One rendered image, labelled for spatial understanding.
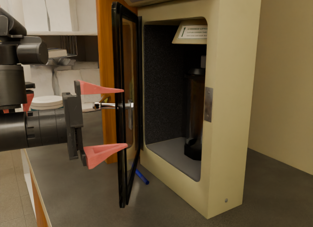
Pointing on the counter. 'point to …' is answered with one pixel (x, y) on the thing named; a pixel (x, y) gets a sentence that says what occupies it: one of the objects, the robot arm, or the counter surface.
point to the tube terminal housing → (216, 112)
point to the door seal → (124, 96)
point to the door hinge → (140, 81)
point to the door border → (121, 96)
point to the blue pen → (142, 177)
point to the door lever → (104, 103)
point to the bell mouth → (192, 32)
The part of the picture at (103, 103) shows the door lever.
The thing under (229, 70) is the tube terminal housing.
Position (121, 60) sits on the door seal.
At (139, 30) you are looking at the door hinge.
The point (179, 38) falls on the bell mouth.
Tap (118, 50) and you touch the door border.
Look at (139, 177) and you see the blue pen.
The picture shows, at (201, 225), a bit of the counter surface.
